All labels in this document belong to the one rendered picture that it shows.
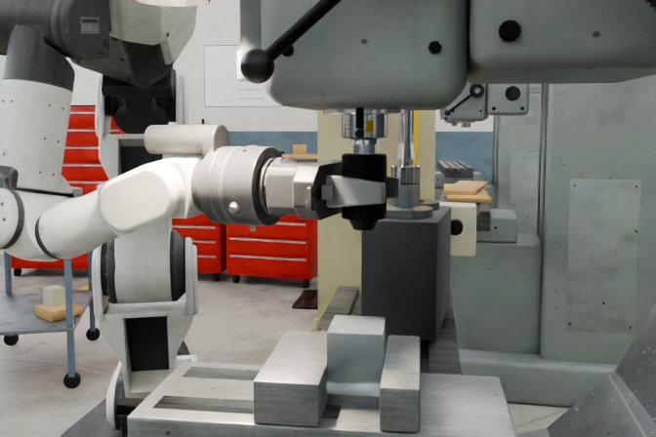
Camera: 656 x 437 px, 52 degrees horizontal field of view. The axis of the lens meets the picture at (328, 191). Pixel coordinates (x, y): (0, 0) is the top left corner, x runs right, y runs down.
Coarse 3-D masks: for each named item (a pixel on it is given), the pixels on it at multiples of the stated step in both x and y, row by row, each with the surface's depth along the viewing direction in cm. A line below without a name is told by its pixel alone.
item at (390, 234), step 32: (384, 224) 105; (416, 224) 104; (448, 224) 120; (384, 256) 106; (416, 256) 105; (448, 256) 121; (384, 288) 106; (416, 288) 105; (448, 288) 123; (416, 320) 106
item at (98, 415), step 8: (184, 344) 177; (184, 352) 171; (104, 400) 179; (96, 408) 174; (104, 408) 174; (88, 416) 170; (96, 416) 170; (104, 416) 170; (80, 424) 165; (88, 424) 165; (96, 424) 165; (104, 424) 165; (64, 432) 161; (72, 432) 161; (80, 432) 161; (88, 432) 161; (96, 432) 161; (104, 432) 161; (112, 432) 161; (120, 432) 161
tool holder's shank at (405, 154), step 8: (408, 112) 108; (400, 120) 108; (408, 120) 108; (400, 128) 108; (408, 128) 108; (400, 136) 109; (408, 136) 108; (400, 144) 109; (408, 144) 108; (400, 152) 109; (408, 152) 108; (400, 160) 109; (408, 160) 109
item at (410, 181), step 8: (392, 176) 109; (400, 176) 108; (408, 176) 108; (416, 176) 108; (408, 184) 108; (416, 184) 108; (408, 192) 108; (416, 192) 108; (392, 200) 109; (400, 200) 108; (408, 200) 108; (416, 200) 109; (392, 208) 110; (400, 208) 108; (408, 208) 108; (416, 208) 109
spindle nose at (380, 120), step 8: (344, 120) 69; (352, 120) 68; (368, 120) 68; (376, 120) 68; (384, 120) 69; (344, 128) 69; (352, 128) 68; (376, 128) 68; (384, 128) 69; (344, 136) 69; (352, 136) 68; (368, 136) 68; (376, 136) 68; (384, 136) 69
